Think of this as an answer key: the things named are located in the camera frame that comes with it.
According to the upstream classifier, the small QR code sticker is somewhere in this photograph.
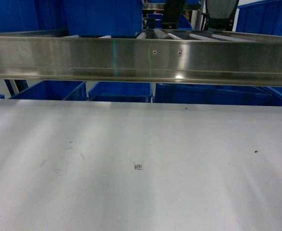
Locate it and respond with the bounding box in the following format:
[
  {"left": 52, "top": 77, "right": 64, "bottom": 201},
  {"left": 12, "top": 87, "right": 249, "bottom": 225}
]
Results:
[{"left": 133, "top": 162, "right": 144, "bottom": 170}]

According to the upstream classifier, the blue bin upper right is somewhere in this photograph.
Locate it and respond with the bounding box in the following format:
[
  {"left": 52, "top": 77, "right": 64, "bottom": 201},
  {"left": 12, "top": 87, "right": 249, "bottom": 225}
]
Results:
[{"left": 236, "top": 0, "right": 282, "bottom": 36}]

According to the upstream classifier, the blue bin lower left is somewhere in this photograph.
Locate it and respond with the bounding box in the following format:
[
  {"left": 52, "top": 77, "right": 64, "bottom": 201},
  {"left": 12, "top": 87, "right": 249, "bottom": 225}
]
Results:
[{"left": 10, "top": 80, "right": 88, "bottom": 101}]

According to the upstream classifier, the blue bin lower right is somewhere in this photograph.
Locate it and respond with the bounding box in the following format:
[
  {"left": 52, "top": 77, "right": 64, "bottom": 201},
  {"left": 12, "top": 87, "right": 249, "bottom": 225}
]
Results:
[{"left": 154, "top": 84, "right": 282, "bottom": 106}]

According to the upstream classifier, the blue bin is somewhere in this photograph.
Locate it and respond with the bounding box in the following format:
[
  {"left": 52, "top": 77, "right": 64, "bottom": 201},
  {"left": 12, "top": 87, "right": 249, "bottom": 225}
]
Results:
[
  {"left": 154, "top": 84, "right": 282, "bottom": 106},
  {"left": 88, "top": 82, "right": 153, "bottom": 103},
  {"left": 236, "top": 0, "right": 282, "bottom": 36},
  {"left": 0, "top": 0, "right": 143, "bottom": 36},
  {"left": 10, "top": 80, "right": 88, "bottom": 101}
]

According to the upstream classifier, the blue bin upper left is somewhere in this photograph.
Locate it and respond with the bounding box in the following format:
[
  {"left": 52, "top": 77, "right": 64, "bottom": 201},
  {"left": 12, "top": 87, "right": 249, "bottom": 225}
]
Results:
[{"left": 0, "top": 0, "right": 143, "bottom": 36}]

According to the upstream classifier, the stainless steel shelf rail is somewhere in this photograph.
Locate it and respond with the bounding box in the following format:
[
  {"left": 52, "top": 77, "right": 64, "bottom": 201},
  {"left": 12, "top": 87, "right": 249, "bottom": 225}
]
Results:
[{"left": 0, "top": 29, "right": 282, "bottom": 87}]

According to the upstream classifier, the blue bin lower middle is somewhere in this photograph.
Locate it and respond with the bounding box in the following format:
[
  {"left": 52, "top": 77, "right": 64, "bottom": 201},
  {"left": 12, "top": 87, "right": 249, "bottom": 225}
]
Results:
[{"left": 88, "top": 82, "right": 153, "bottom": 103}]

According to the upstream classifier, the black office chair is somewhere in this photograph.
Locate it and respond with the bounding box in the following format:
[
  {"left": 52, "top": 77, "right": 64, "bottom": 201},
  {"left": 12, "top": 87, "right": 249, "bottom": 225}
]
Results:
[{"left": 201, "top": 0, "right": 239, "bottom": 31}]

